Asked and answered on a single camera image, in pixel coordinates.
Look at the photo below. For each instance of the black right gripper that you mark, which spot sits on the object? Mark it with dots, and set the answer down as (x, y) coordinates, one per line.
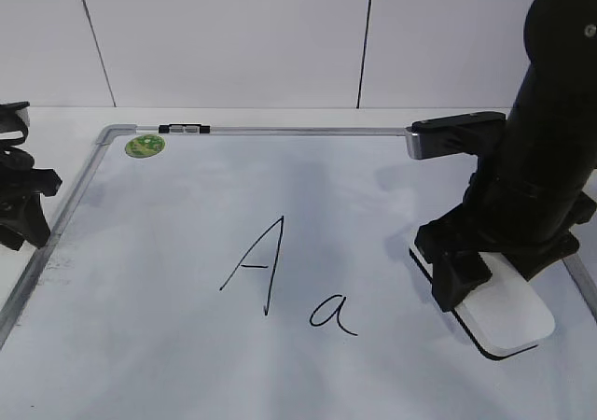
(529, 225)

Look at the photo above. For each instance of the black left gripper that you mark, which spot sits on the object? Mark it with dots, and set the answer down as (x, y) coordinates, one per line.
(22, 219)

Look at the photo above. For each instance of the white board eraser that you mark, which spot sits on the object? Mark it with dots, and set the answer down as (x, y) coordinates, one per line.
(504, 316)

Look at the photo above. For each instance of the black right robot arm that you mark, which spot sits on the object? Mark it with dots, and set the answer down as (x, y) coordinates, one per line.
(533, 163)

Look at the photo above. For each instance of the round green magnet sticker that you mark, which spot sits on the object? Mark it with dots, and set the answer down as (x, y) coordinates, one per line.
(145, 146)

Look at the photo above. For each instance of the black pen clip holder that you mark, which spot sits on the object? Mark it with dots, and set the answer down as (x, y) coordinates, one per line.
(185, 128)

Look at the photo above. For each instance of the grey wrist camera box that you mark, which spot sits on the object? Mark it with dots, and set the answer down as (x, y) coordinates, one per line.
(471, 133)

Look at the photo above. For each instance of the white board with grey frame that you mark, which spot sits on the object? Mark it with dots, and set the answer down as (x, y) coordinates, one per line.
(269, 277)

